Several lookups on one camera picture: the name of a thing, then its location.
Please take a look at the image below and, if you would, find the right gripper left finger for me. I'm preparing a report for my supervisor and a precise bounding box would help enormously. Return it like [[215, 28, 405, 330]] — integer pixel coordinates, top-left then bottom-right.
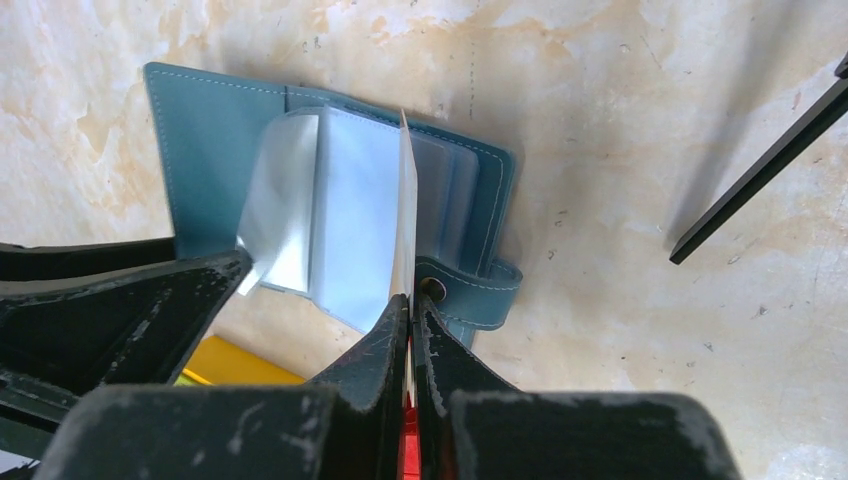
[[35, 295, 409, 479]]

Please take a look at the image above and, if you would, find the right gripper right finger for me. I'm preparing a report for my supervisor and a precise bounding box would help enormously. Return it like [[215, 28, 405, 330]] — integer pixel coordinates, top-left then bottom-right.
[[411, 295, 740, 479]]

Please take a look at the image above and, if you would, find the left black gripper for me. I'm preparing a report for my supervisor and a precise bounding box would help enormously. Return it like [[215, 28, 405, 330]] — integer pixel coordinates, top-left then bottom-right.
[[1, 238, 251, 458]]

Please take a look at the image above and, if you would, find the white credit card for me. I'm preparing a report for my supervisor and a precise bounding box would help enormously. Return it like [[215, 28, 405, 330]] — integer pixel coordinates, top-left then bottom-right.
[[390, 111, 418, 302]]

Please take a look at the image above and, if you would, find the blue leather card holder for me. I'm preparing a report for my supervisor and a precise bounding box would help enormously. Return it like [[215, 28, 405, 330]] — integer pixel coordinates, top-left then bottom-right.
[[143, 62, 522, 345]]

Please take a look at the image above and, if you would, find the red rounded toy block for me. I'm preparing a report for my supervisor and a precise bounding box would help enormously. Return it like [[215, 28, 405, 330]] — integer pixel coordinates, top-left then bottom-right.
[[402, 337, 421, 480]]

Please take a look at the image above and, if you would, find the yellow window toy block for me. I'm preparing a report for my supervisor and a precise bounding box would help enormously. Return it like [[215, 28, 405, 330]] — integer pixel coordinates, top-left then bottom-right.
[[174, 336, 305, 386]]

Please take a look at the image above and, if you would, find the black tripod mic stand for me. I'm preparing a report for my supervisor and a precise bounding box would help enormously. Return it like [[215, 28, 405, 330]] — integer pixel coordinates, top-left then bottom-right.
[[669, 59, 847, 265]]

